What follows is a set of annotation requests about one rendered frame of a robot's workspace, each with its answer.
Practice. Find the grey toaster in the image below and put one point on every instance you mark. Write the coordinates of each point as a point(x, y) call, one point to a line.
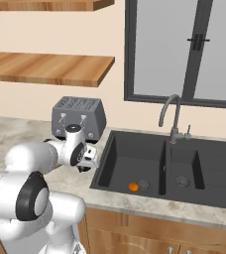
point(75, 114)

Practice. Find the small orange fruit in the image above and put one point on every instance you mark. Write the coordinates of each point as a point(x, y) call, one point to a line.
point(133, 187)

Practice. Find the wooden cupboard door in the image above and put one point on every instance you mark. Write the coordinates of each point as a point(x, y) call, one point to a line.
point(214, 243)
point(131, 236)

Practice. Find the small grey side sprayer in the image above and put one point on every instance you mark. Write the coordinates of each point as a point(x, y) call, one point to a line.
point(187, 133)

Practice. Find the thick wooden wall shelf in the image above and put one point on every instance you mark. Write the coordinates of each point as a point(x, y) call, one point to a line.
point(45, 67)
point(45, 4)

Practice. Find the grey curved tap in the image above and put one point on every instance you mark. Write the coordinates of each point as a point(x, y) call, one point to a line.
point(175, 112)

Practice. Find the dark grey double sink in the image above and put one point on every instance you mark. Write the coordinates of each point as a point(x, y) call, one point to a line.
point(204, 172)

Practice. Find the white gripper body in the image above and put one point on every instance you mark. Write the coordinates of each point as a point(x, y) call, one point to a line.
point(91, 162)

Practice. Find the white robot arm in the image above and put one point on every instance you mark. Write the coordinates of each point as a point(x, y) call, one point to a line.
point(25, 198)

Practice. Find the dark framed window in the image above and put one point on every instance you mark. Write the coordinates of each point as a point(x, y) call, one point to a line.
point(164, 49)

